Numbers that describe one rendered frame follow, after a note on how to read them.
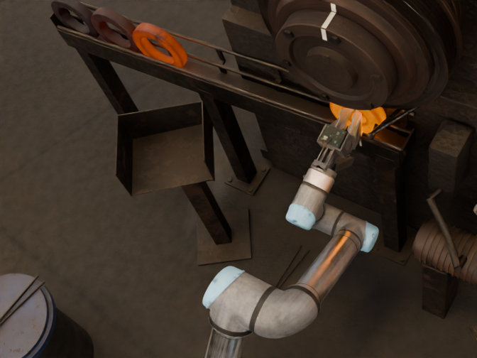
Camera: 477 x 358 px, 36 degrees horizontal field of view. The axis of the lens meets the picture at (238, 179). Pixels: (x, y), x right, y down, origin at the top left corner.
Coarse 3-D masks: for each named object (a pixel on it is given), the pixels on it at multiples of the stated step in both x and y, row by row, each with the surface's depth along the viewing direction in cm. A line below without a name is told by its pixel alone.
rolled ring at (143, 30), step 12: (144, 24) 225; (144, 36) 226; (156, 36) 222; (168, 36) 222; (144, 48) 234; (156, 48) 237; (168, 48) 224; (180, 48) 225; (168, 60) 235; (180, 60) 227
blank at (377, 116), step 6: (330, 102) 200; (330, 108) 203; (336, 108) 201; (378, 108) 193; (336, 114) 204; (366, 114) 195; (372, 114) 193; (378, 114) 193; (384, 114) 195; (366, 120) 198; (372, 120) 196; (378, 120) 194; (366, 126) 200; (372, 126) 198; (366, 132) 203
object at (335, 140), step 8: (328, 128) 191; (336, 128) 191; (320, 136) 192; (328, 136) 191; (336, 136) 190; (344, 136) 190; (320, 144) 194; (328, 144) 190; (336, 144) 190; (344, 144) 193; (320, 152) 192; (328, 152) 192; (336, 152) 193; (344, 152) 192; (320, 160) 193; (328, 160) 189; (336, 160) 195; (320, 168) 193; (328, 168) 191
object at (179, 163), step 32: (128, 128) 225; (160, 128) 226; (192, 128) 226; (128, 160) 223; (160, 160) 224; (192, 160) 220; (128, 192) 219; (192, 192) 236; (224, 224) 263; (224, 256) 269
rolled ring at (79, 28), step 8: (56, 0) 242; (64, 0) 241; (72, 0) 240; (56, 8) 247; (64, 8) 250; (72, 8) 240; (80, 8) 240; (64, 16) 252; (80, 16) 242; (88, 16) 241; (64, 24) 255; (72, 24) 254; (80, 24) 255; (88, 24) 244; (80, 32) 254; (88, 32) 251; (96, 32) 246
